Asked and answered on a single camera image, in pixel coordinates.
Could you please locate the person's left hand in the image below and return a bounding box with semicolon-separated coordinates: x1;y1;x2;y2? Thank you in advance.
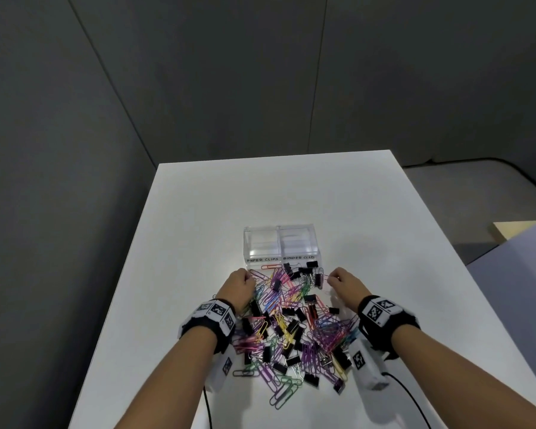
215;268;256;312

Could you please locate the person's right hand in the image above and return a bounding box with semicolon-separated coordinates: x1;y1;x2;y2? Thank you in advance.
328;267;373;311

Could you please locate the person's left forearm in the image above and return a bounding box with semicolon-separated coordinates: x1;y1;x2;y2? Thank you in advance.
115;325;218;429

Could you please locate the person's right forearm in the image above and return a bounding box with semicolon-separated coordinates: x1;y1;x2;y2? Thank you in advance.
389;324;536;429

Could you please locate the clear acrylic two-compartment box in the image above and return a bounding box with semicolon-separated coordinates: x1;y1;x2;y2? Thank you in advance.
243;223;321;268

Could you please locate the black wristband with marker tags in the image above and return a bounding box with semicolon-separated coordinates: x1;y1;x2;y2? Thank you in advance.
179;299;238;355
357;295;421;361

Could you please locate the pile of black binder clips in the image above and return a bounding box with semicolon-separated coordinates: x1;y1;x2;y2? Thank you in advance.
240;261;353;394

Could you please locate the pile of coloured paper clips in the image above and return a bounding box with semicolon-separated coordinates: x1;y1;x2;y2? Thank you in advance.
212;263;360;409

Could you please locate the pale grey side table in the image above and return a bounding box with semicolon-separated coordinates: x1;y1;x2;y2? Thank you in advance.
466;213;536;400

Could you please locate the beige board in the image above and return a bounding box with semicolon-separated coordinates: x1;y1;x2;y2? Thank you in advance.
492;220;536;243

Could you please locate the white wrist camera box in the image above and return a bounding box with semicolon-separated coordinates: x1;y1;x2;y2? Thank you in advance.
205;347;236;394
348;337;390;392

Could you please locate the long black floor cable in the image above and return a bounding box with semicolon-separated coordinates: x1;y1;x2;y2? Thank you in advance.
403;157;536;198

